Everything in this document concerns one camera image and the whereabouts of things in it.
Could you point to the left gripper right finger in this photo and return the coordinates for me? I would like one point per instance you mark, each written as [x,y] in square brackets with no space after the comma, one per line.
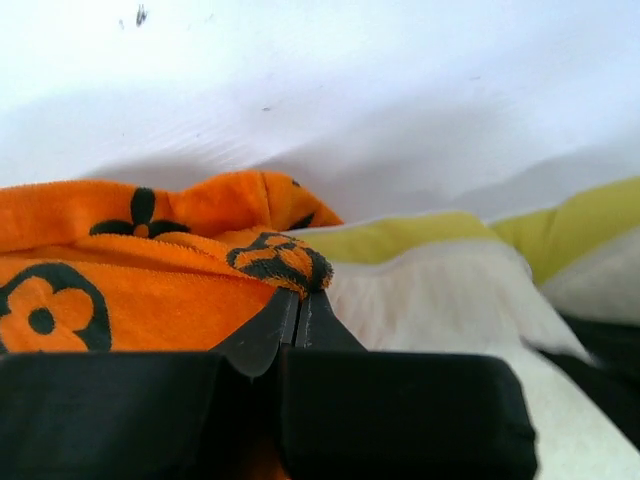
[319,328]

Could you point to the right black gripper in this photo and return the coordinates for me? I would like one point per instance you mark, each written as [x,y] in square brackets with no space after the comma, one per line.
[587,386]

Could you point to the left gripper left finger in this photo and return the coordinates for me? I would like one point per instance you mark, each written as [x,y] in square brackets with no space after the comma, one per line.
[253,348]

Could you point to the cream white pillow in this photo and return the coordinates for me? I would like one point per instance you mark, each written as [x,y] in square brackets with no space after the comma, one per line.
[450,282]

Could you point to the orange patterned pillowcase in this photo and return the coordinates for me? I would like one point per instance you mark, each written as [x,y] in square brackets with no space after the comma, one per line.
[96,266]

